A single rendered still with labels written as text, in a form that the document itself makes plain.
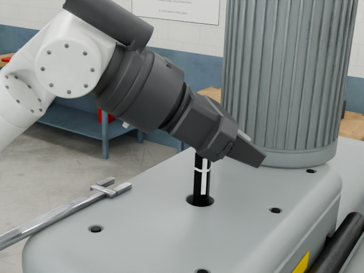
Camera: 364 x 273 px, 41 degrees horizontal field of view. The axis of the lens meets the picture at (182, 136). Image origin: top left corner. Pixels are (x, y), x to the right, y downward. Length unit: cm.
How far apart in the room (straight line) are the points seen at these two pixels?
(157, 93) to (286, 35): 25
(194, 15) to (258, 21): 484
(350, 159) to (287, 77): 52
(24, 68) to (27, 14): 680
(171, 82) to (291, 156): 28
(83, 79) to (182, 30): 516
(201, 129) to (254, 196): 15
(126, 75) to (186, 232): 19
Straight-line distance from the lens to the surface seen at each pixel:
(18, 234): 58
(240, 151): 60
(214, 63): 547
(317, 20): 73
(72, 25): 54
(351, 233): 80
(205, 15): 549
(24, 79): 61
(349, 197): 105
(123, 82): 53
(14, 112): 57
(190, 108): 55
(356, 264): 119
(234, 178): 72
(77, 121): 631
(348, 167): 116
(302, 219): 65
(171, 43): 576
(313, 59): 73
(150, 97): 54
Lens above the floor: 219
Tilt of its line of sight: 20 degrees down
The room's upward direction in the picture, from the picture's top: 2 degrees clockwise
